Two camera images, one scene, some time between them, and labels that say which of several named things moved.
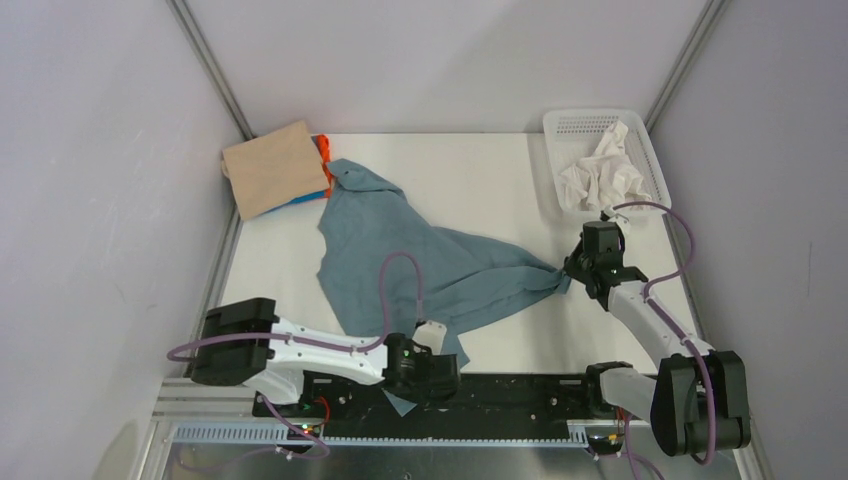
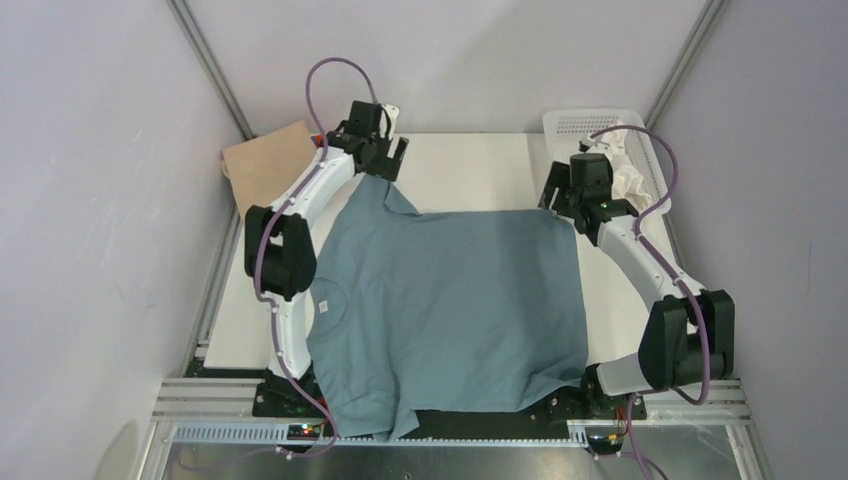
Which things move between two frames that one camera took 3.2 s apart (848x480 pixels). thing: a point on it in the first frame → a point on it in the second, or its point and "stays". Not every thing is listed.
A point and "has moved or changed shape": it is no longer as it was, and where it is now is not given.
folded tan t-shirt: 274,169 stays
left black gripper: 418,396 → 388,170
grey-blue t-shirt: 467,279 has moved or changed shape
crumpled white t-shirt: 607,177 stays
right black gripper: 570,267 → 559,177
